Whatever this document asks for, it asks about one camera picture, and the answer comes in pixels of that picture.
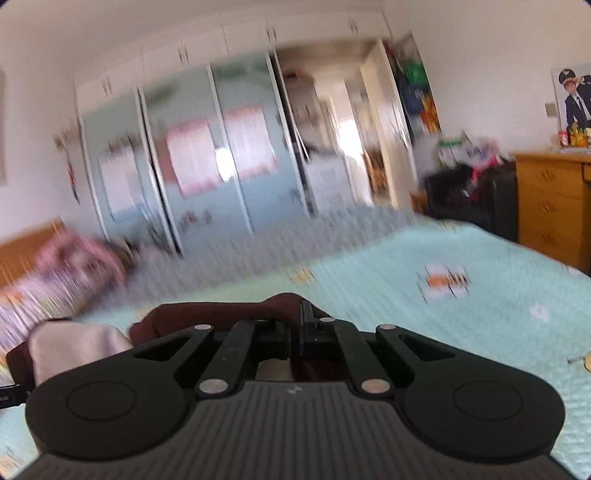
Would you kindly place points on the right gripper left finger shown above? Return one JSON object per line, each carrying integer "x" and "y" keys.
{"x": 231, "y": 363}

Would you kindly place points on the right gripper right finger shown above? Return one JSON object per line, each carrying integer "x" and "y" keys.
{"x": 368, "y": 377}

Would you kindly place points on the grey and maroon sweatshirt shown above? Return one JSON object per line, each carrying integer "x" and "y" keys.
{"x": 59, "y": 345}

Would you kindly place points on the teal bee-pattern bedspread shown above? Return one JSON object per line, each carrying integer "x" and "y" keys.
{"x": 451, "y": 282}

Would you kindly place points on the pink crumpled garment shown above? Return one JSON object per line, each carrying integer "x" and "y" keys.
{"x": 92, "y": 262}

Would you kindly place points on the white drawer cabinet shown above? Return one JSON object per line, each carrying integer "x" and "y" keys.
{"x": 328, "y": 179}

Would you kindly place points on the floral rolled quilt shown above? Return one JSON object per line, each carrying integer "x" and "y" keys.
{"x": 37, "y": 298}

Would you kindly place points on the blue sliding-door wardrobe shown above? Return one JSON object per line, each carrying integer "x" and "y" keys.
{"x": 192, "y": 139}

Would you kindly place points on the wooden headboard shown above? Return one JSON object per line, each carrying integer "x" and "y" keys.
{"x": 17, "y": 255}

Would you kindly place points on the wooden dresser desk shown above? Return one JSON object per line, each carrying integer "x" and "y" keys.
{"x": 554, "y": 206}

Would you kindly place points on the white room door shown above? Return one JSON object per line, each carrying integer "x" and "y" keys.
{"x": 392, "y": 130}

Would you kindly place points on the portrait photo of pilot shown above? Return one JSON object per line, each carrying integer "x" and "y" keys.
{"x": 572, "y": 89}

